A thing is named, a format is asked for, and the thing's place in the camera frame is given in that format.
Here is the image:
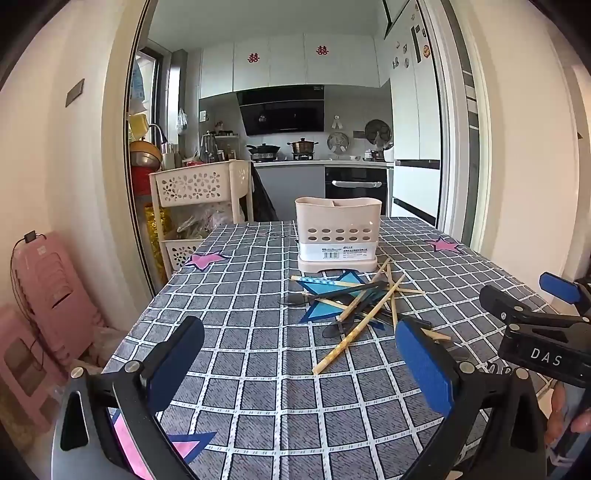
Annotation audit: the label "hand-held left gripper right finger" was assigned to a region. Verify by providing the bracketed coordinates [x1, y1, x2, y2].
[394, 316, 549, 480]

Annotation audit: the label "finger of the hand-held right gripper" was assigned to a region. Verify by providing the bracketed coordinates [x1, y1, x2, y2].
[479, 284, 578, 327]
[539, 271, 591, 320]

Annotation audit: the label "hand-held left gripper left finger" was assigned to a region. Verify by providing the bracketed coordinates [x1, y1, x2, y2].
[59, 316, 206, 480]

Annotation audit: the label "pile of wooden chopsticks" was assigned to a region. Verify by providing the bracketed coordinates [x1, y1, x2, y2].
[299, 257, 452, 376]

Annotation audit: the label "blue banded chopstick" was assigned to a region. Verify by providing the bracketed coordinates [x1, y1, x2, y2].
[290, 275, 387, 289]

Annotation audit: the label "beige plastic utensil holder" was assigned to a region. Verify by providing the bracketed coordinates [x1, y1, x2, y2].
[294, 196, 382, 274]

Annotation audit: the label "person's right hand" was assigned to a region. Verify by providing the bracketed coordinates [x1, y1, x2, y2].
[545, 383, 591, 447]

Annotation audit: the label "grey checked star tablecloth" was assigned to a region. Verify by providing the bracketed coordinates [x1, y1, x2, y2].
[98, 216, 570, 480]

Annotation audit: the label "gold foil package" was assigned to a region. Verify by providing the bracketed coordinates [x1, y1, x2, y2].
[144, 204, 175, 274]

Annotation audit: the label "stack of pink plastic stools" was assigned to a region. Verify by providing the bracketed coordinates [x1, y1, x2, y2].
[10, 230, 105, 367]

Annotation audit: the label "plastic bags in trolley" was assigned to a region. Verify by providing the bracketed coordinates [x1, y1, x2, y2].
[174, 202, 234, 239]

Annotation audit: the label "pink plastic stool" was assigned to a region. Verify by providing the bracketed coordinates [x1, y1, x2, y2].
[0, 304, 68, 437]

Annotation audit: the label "beige plastic trolley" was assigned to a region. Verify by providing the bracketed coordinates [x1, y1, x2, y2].
[148, 160, 254, 278]

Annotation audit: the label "black built-in oven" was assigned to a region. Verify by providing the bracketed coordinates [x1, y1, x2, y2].
[324, 167, 389, 219]

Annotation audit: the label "dark hanging cloth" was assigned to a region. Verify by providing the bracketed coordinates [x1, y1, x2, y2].
[250, 163, 279, 222]

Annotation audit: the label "white refrigerator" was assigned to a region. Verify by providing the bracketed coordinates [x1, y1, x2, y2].
[389, 0, 445, 228]

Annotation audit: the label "grey base cabinet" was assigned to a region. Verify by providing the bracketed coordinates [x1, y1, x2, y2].
[253, 165, 327, 219]

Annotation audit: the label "orange and steel bowl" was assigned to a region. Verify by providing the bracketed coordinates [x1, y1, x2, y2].
[129, 140, 163, 170]

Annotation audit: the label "glass kettle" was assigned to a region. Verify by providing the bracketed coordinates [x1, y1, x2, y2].
[201, 131, 221, 164]

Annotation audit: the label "steel cooking pot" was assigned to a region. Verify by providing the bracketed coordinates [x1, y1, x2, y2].
[287, 137, 321, 156]

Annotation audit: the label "black range hood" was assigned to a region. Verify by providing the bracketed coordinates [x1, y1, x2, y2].
[237, 85, 327, 137]

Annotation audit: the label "black cable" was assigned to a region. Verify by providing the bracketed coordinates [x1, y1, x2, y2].
[10, 230, 49, 333]

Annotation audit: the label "grey wall switch plate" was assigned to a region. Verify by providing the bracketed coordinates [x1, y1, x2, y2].
[65, 78, 86, 108]

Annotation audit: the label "white wall cabinets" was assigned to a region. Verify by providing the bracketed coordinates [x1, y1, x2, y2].
[199, 31, 392, 99]

